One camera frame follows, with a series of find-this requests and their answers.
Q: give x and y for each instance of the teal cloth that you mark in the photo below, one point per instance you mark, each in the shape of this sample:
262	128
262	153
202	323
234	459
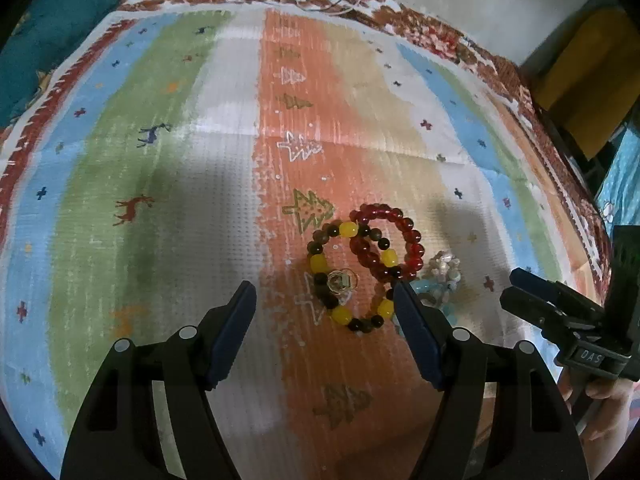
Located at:
55	30

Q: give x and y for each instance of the red-brown patterned blanket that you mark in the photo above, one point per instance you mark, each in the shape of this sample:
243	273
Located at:
440	40

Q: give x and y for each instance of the striped printed mat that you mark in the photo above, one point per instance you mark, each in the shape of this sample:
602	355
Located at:
200	185

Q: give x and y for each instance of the yellow box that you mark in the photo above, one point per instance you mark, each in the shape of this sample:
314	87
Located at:
575	65

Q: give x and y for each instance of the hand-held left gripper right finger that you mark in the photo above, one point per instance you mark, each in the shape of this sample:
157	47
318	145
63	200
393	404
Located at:
417	327

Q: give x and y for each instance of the light blue printed cloth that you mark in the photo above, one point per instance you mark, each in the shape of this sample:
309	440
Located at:
622	180

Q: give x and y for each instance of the person's right hand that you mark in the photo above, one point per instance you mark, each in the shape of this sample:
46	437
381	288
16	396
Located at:
607	410

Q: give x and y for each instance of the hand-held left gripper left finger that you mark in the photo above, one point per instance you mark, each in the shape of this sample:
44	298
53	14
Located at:
231	327

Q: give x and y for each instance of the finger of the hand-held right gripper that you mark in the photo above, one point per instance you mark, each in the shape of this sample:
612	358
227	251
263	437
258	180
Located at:
525	305
537	284

